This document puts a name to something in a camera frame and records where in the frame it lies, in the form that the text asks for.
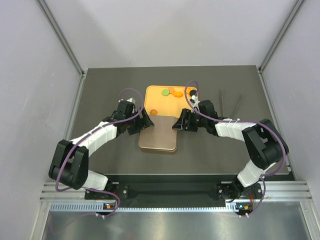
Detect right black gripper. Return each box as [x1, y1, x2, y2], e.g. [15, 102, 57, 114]
[173, 108, 208, 132]

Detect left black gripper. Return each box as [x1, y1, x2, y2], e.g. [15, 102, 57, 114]
[125, 106, 154, 135]

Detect orange round cookie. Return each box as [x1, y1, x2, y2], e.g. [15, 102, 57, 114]
[150, 109, 158, 116]

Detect gold tin lid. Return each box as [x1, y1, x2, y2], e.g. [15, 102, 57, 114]
[138, 115, 178, 149]

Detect gold cookie tin box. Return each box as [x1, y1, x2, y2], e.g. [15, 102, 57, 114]
[139, 147, 177, 154]

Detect metal tongs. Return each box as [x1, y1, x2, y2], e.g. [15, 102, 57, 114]
[218, 89, 244, 118]

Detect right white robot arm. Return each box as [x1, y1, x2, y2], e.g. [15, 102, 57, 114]
[172, 100, 289, 201]

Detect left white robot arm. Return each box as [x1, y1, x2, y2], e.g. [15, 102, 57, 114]
[48, 98, 154, 199]

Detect orange yellow tray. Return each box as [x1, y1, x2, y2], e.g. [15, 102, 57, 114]
[144, 85, 191, 118]

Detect orange cookie top middle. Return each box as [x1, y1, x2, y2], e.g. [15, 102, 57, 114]
[172, 91, 184, 98]

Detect black sandwich cookie right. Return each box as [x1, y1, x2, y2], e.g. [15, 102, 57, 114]
[188, 89, 198, 98]

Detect orange cookie behind green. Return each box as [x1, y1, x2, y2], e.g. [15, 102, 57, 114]
[168, 87, 175, 94]

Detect green sandwich cookie top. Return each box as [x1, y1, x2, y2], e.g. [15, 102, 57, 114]
[161, 88, 170, 96]

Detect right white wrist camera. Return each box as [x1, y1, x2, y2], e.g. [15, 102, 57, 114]
[189, 97, 200, 112]

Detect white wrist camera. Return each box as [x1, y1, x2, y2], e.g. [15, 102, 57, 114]
[189, 97, 200, 112]
[126, 97, 136, 104]

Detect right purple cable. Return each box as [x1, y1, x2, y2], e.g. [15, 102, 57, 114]
[184, 79, 287, 180]

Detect purple cable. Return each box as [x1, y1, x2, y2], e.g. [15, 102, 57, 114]
[184, 79, 287, 180]
[54, 87, 146, 221]

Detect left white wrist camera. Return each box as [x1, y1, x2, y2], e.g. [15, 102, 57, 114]
[126, 97, 136, 104]

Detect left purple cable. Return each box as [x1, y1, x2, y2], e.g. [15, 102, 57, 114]
[54, 87, 146, 221]

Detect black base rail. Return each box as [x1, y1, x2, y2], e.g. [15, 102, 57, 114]
[83, 173, 263, 208]

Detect aluminium frame rail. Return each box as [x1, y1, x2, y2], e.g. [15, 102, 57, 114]
[36, 0, 85, 77]

